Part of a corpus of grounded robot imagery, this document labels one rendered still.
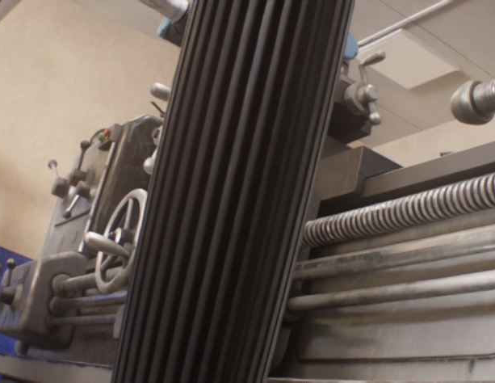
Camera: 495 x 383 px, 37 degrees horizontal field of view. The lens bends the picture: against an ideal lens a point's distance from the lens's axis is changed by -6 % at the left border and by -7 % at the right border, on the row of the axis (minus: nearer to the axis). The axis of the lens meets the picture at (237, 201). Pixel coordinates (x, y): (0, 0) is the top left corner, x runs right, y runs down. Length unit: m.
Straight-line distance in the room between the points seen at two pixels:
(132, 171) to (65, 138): 3.53
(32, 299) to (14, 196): 3.46
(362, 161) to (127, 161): 1.32
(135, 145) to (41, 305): 0.59
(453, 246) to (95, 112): 5.31
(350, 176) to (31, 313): 1.32
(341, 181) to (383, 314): 0.26
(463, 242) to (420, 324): 0.18
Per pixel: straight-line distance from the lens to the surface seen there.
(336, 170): 1.29
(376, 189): 1.21
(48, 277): 2.36
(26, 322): 2.33
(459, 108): 1.49
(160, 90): 1.36
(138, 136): 2.50
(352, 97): 1.37
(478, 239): 0.89
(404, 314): 1.08
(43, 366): 1.94
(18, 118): 5.91
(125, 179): 2.45
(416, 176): 1.14
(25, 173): 5.82
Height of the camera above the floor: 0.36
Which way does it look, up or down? 18 degrees up
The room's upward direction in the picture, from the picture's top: 15 degrees clockwise
